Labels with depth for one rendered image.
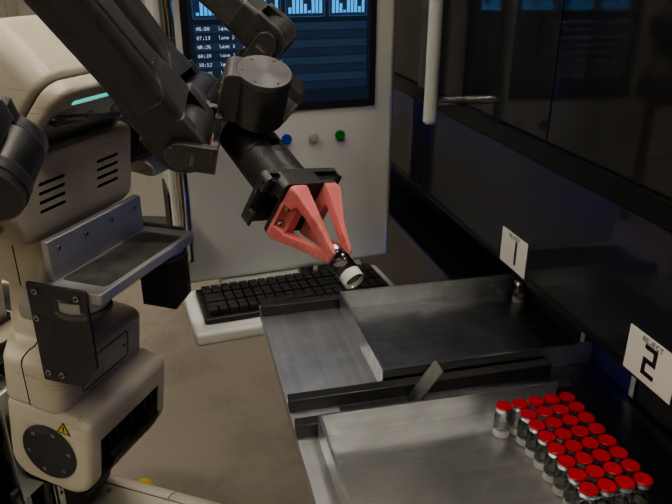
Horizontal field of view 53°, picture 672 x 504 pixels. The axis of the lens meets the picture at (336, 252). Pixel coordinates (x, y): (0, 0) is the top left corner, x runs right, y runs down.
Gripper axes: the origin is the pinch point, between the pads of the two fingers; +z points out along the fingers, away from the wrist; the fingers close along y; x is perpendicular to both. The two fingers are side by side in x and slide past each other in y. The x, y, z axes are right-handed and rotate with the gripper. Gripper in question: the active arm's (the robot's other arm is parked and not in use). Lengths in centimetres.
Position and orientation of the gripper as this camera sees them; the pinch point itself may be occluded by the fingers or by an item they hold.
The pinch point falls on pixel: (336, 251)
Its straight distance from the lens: 66.7
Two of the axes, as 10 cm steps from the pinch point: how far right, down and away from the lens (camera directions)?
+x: -4.3, 7.1, 5.6
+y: 7.2, -1.1, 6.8
